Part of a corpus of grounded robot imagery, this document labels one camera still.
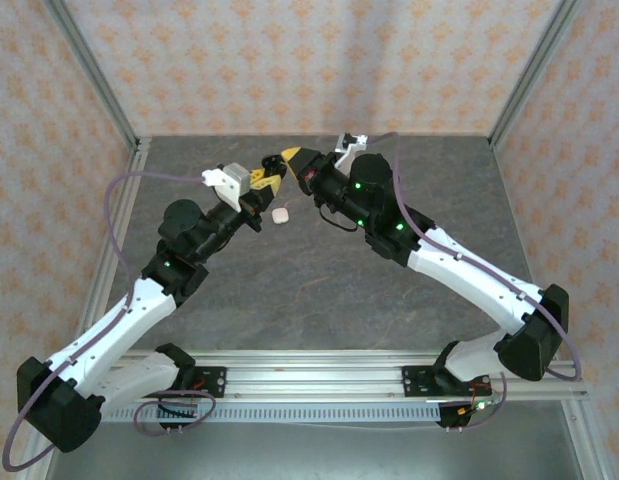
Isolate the grey metal lower panel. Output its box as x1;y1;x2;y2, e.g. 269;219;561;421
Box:
46;422;585;480

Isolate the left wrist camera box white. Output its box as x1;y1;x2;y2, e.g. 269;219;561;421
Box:
201;162;253;211

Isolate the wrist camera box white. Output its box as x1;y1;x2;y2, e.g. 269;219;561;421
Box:
201;162;253;211
333;132;370;169

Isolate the right gripper thin black cable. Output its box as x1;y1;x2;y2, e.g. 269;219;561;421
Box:
318;207;358;234

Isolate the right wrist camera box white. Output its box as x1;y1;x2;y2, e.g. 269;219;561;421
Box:
333;132;370;169

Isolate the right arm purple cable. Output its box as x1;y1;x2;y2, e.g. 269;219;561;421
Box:
366;131;584;432

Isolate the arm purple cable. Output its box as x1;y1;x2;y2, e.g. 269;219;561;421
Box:
366;131;584;432
2;171;216;472

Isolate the aluminium side rail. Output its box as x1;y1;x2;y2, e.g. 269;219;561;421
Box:
81;137;153;326

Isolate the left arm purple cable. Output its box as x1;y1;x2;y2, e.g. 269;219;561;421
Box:
2;171;216;472

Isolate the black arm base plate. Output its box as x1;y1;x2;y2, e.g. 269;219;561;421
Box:
188;366;228;399
401;364;443;399

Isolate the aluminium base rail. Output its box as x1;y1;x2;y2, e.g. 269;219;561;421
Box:
103;349;589;401

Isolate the aluminium frame post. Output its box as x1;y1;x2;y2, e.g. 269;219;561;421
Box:
488;0;584;151
41;0;141;151

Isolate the red black wire bundle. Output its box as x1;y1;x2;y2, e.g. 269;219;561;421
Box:
156;377;214;421
456;382;508;418

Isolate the slotted grey cable duct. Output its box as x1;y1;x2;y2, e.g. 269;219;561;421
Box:
101;405;443;424

